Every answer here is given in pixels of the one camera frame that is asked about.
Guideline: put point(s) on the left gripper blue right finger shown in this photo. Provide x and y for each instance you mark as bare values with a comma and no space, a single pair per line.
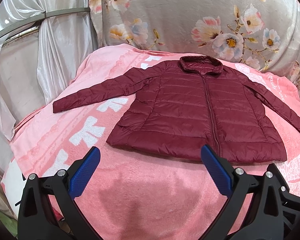
235,184

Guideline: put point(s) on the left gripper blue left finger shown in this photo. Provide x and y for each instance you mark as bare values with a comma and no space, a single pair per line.
37,220

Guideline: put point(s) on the maroon quilted puffer jacket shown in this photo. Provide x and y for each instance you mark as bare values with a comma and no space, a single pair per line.
182,105

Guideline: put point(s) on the grey floral blanket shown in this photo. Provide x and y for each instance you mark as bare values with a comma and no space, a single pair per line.
264,34

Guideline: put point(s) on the white satin curtain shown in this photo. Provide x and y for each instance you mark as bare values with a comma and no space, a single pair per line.
37,62

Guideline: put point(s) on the grey metal rail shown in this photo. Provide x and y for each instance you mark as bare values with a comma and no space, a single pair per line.
39,17

